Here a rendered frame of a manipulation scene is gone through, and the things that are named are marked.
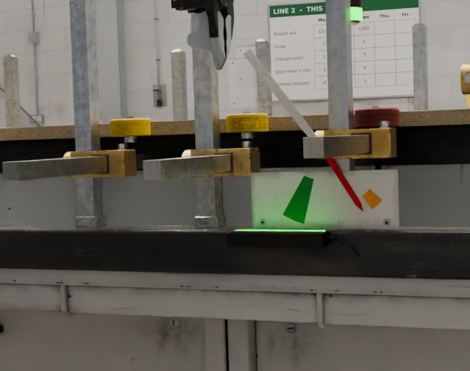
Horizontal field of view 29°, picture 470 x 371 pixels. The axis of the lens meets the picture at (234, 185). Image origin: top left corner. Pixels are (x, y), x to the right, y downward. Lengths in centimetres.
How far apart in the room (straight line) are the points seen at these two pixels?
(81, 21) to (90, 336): 72
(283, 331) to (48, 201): 59
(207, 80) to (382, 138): 33
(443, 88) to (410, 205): 693
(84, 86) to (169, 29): 750
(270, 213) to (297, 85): 725
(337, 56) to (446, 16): 717
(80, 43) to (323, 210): 57
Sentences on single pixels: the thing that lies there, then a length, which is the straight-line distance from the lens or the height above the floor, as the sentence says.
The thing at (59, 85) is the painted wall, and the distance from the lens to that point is 969.
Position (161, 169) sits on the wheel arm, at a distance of 138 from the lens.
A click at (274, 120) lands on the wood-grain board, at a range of 179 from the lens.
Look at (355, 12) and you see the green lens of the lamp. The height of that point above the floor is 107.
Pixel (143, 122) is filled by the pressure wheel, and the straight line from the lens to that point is 183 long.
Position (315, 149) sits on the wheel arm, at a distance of 129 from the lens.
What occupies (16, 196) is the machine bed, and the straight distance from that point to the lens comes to 213.
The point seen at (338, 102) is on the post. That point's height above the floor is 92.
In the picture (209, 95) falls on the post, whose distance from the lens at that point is 166.
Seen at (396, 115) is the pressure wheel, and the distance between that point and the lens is 167.
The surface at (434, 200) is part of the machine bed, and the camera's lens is 178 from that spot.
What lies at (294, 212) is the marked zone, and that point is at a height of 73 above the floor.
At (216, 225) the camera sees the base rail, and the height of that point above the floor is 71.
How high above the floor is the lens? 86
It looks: 3 degrees down
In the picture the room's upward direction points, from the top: 2 degrees counter-clockwise
